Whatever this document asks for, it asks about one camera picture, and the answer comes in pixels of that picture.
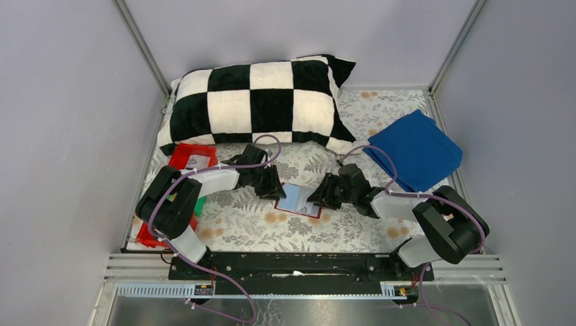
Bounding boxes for blue folded cloth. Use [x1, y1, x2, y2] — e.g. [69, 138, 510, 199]
[363, 109, 463, 192]

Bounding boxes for black white checkered pillow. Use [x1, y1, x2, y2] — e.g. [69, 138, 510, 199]
[157, 54, 355, 156]

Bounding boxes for floral patterned table mat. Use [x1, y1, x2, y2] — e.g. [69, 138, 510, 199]
[130, 89, 469, 254]

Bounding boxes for white diamond credit card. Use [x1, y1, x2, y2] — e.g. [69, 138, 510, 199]
[299, 202, 321, 218]

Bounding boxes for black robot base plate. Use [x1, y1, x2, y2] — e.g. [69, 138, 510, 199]
[168, 252, 434, 291]

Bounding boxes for red leather card holder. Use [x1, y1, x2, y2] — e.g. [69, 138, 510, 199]
[274, 183, 321, 219]

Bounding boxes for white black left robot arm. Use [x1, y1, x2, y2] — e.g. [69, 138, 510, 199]
[135, 144, 286, 263]

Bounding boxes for grey slotted cable duct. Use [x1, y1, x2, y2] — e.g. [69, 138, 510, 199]
[117, 282, 418, 304]

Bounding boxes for red plastic bin far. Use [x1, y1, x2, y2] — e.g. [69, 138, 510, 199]
[168, 144, 218, 170]

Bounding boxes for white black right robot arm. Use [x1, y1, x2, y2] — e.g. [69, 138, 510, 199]
[307, 164, 490, 268]

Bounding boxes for red plastic bin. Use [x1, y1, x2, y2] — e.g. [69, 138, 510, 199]
[168, 144, 218, 170]
[135, 215, 199, 249]

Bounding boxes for red plastic bin near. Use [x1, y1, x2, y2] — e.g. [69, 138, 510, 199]
[135, 215, 199, 249]

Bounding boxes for green plastic bin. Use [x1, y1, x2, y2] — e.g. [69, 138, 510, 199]
[194, 197, 206, 216]

